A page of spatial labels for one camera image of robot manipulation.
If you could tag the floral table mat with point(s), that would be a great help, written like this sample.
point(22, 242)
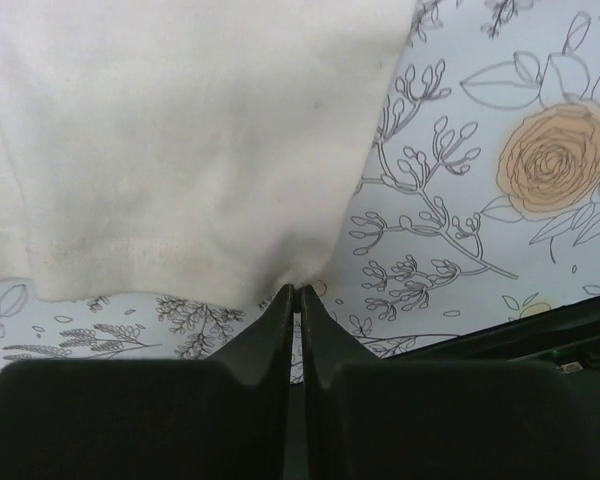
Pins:
point(479, 202)

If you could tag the cream t shirt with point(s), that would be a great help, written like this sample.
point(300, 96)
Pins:
point(201, 149)

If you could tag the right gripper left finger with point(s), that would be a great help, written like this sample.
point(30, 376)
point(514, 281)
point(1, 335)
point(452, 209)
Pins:
point(223, 417)

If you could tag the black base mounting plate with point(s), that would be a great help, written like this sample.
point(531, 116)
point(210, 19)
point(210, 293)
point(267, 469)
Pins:
point(568, 338)

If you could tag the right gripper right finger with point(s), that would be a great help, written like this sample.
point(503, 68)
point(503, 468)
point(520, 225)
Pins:
point(372, 418)

